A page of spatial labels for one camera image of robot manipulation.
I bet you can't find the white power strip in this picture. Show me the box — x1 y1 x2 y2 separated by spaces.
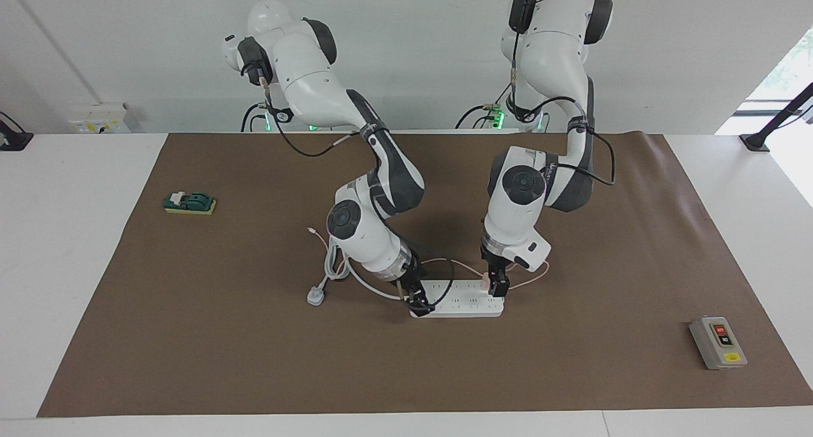
409 279 505 318

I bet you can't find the pink charging cable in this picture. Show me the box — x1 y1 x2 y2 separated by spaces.
307 227 551 292

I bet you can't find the brown table mat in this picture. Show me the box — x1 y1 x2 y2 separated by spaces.
37 132 813 419

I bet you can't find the black stand with clamp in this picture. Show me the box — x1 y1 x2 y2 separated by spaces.
739 83 813 153

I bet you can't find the black table clamp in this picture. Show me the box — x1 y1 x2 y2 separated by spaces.
0 111 34 152

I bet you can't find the white power cord with plug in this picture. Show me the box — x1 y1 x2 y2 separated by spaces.
307 241 411 307

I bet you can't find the black left base cable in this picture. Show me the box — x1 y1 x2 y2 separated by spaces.
455 81 513 130

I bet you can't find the black base cable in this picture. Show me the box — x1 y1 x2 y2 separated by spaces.
455 81 513 130
241 102 269 133

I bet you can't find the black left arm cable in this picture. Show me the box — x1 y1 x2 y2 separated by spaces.
507 0 617 187

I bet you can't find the grey push-button switch box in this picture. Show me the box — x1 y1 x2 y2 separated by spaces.
689 316 748 370

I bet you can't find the black right base cable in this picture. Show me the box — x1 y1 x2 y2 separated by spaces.
241 102 269 133

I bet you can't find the green knife switch yellow base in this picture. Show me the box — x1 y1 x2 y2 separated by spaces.
163 191 217 216

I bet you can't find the white wall socket box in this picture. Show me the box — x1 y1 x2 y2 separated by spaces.
69 102 131 135

